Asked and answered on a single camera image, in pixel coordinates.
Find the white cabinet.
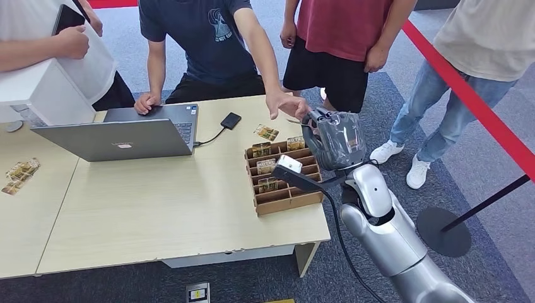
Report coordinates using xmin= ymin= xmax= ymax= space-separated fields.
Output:
xmin=0 ymin=57 xmax=97 ymax=126

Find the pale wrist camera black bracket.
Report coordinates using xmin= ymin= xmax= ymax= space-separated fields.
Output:
xmin=271 ymin=155 xmax=348 ymax=194

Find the black drive cable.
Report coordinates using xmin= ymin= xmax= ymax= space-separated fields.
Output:
xmin=193 ymin=126 xmax=226 ymax=148

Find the person's right hand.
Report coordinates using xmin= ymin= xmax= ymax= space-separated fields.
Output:
xmin=279 ymin=21 xmax=298 ymax=49
xmin=133 ymin=92 xmax=162 ymax=116
xmin=55 ymin=25 xmax=90 ymax=60

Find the person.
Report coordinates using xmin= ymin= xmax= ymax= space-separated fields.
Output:
xmin=133 ymin=0 xmax=312 ymax=122
xmin=369 ymin=0 xmax=535 ymax=190
xmin=279 ymin=0 xmax=418 ymax=114
xmin=0 ymin=0 xmax=136 ymax=112

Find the person's left hand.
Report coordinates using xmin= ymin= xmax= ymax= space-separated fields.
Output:
xmin=76 ymin=0 xmax=103 ymax=38
xmin=363 ymin=44 xmax=389 ymax=74
xmin=265 ymin=91 xmax=312 ymax=122

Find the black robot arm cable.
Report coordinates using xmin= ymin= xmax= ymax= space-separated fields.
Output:
xmin=324 ymin=190 xmax=387 ymax=303

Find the small wooden desk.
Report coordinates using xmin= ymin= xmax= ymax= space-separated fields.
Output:
xmin=0 ymin=120 xmax=80 ymax=280

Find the black external drive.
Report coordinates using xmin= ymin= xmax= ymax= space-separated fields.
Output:
xmin=220 ymin=112 xmax=242 ymax=131

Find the floor socket plate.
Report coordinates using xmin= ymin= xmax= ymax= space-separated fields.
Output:
xmin=185 ymin=282 xmax=211 ymax=303

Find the red barrier belt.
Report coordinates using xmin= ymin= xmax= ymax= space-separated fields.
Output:
xmin=401 ymin=20 xmax=535 ymax=181

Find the red floor strip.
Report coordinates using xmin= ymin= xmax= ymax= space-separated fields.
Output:
xmin=88 ymin=0 xmax=139 ymax=9

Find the black stanchion base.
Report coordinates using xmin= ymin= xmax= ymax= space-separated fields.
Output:
xmin=416 ymin=206 xmax=473 ymax=258

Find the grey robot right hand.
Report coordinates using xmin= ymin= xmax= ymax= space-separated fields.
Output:
xmin=302 ymin=107 xmax=368 ymax=172

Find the grey laptop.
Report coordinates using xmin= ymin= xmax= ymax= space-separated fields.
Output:
xmin=30 ymin=104 xmax=200 ymax=163

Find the wooden card rack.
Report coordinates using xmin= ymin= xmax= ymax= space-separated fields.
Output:
xmin=244 ymin=137 xmax=325 ymax=217

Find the black stanchion pole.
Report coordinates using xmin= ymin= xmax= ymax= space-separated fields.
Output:
xmin=440 ymin=174 xmax=532 ymax=234

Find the large wooden desk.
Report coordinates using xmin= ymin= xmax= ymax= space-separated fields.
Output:
xmin=37 ymin=95 xmax=331 ymax=278

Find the black tablet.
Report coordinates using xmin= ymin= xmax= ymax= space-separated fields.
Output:
xmin=52 ymin=4 xmax=86 ymax=37

